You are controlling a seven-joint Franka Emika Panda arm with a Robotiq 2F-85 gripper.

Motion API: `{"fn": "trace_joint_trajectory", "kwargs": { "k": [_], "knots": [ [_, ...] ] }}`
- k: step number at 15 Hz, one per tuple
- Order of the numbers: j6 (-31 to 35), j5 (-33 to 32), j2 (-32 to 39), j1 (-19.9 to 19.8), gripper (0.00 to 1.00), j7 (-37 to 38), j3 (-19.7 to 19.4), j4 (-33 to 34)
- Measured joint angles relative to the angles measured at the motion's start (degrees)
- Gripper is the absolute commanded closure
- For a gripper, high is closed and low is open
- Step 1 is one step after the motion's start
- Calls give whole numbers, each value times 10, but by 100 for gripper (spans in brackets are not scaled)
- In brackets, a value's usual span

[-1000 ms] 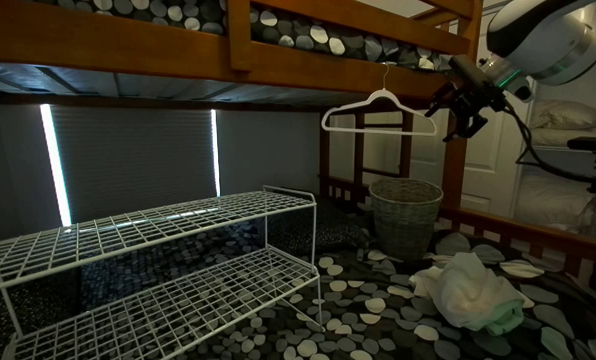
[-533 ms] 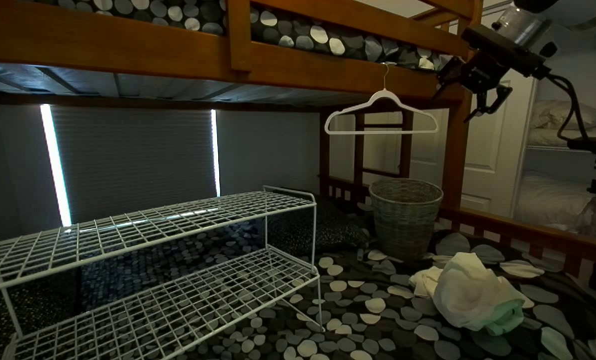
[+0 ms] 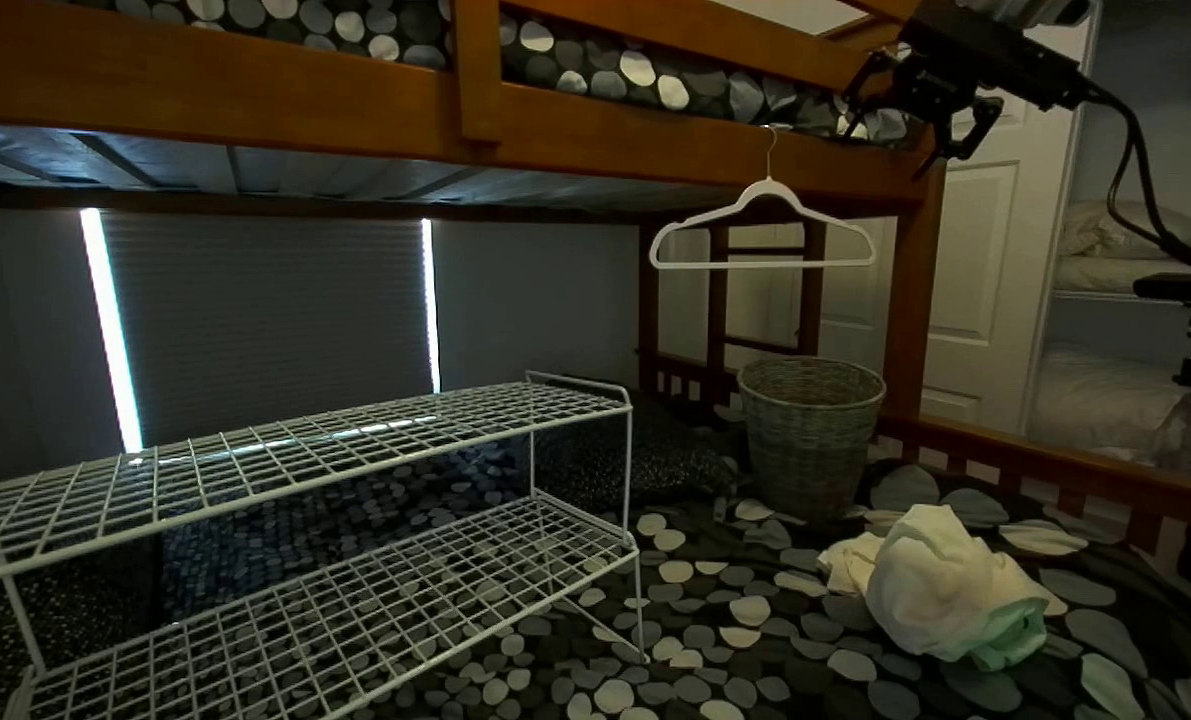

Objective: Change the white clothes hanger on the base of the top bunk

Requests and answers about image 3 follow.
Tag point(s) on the wooden bunk bed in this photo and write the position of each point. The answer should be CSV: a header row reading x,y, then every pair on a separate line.
x,y
255,95

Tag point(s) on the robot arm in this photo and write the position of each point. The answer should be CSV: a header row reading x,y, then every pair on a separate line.
x,y
1030,9

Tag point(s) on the dark speckled pillow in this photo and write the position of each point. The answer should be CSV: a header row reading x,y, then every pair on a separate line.
x,y
655,455

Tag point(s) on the folded white bedding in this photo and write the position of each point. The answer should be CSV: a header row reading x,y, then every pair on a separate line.
x,y
1130,245
1105,405

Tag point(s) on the dotted dark mattress cover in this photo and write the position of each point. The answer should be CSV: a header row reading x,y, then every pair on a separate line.
x,y
595,70

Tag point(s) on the woven wicker basket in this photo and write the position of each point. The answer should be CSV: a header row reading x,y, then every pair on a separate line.
x,y
811,440

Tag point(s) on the dotted dark bedspread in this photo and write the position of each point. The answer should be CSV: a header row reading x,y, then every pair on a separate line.
x,y
755,640

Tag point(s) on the crumpled white cloth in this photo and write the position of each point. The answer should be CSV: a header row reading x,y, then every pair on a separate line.
x,y
940,590

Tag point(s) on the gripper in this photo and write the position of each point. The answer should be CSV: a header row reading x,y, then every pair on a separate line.
x,y
995,55

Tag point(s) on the white clothes hanger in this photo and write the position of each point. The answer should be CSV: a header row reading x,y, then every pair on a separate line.
x,y
761,228

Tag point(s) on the window with grey blind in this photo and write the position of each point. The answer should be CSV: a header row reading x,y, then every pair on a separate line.
x,y
265,320

